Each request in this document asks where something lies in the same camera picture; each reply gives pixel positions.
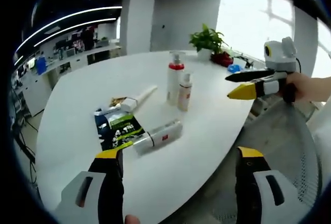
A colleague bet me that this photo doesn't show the grey mesh office chair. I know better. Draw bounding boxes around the grey mesh office chair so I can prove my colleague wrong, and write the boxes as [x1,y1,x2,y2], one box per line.
[248,97,324,224]

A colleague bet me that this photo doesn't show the potted green plant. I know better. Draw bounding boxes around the potted green plant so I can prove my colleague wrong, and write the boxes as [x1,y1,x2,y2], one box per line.
[189,23,230,62]

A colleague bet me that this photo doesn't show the small dark tool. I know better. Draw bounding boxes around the small dark tool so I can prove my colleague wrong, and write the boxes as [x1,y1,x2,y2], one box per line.
[234,50,257,68]

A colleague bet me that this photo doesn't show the dark green skincare packet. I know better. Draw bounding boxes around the dark green skincare packet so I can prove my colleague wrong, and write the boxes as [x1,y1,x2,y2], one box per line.
[93,106,147,151]

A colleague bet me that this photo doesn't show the gold skincare sachet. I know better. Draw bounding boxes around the gold skincare sachet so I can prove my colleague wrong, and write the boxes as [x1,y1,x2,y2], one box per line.
[108,96,127,107]

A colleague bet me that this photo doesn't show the red collar skincare pump bottle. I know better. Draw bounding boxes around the red collar skincare pump bottle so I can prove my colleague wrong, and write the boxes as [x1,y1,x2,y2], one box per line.
[167,50,186,106]

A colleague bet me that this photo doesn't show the white lab counter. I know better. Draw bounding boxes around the white lab counter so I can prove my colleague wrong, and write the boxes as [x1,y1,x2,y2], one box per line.
[11,44,122,117]

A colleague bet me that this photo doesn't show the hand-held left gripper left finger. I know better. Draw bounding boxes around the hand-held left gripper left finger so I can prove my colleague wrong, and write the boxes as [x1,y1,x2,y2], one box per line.
[55,147,125,224]

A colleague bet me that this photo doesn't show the person's left hand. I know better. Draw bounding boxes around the person's left hand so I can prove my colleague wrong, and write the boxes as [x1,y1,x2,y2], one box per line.
[125,215,142,224]

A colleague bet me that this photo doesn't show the blue plastic object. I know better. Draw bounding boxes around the blue plastic object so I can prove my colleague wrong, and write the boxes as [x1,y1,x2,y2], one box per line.
[227,63,243,74]

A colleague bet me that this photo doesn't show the small skincare pump bottle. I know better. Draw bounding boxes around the small skincare pump bottle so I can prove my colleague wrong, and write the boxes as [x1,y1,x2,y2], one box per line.
[177,73,193,112]

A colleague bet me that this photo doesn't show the person's right hand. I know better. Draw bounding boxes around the person's right hand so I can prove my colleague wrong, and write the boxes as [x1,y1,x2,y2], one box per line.
[284,73,319,103]

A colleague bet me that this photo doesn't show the white skincare tube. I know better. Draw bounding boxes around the white skincare tube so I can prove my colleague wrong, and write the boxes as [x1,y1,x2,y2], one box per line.
[121,84,158,112]

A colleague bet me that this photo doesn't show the ceiling light strip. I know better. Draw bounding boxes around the ceiling light strip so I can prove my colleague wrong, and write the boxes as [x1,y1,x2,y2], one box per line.
[35,18,117,48]
[15,6,123,51]

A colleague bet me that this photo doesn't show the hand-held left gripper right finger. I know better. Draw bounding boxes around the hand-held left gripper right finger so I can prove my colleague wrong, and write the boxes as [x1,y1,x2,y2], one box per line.
[234,146,293,224]

